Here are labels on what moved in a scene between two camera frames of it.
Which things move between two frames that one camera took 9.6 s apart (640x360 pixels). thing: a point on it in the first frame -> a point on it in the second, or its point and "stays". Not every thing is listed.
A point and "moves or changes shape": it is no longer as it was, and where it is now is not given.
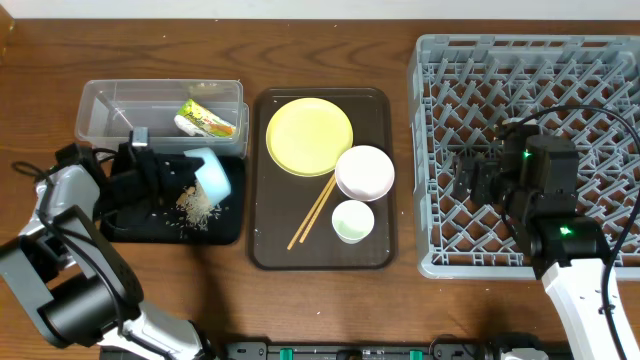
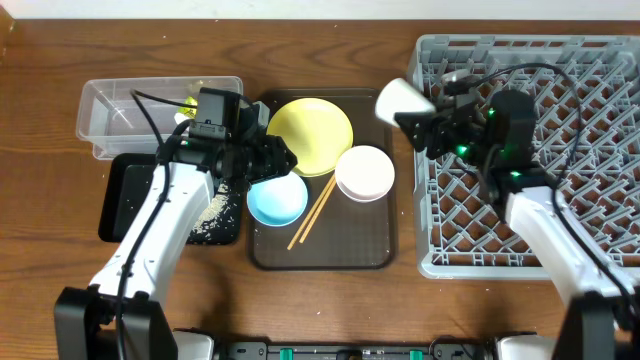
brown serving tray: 321,179 stays
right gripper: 477,181 -> 435,132
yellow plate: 306,136 stays
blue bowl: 211,175 moves or changes shape
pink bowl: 365,173 stays
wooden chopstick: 317,211 stays
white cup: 352,220 -> 397,96
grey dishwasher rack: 463,89 stays
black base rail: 439,350 stays
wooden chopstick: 304,222 stays
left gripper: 152,174 -> 272,150
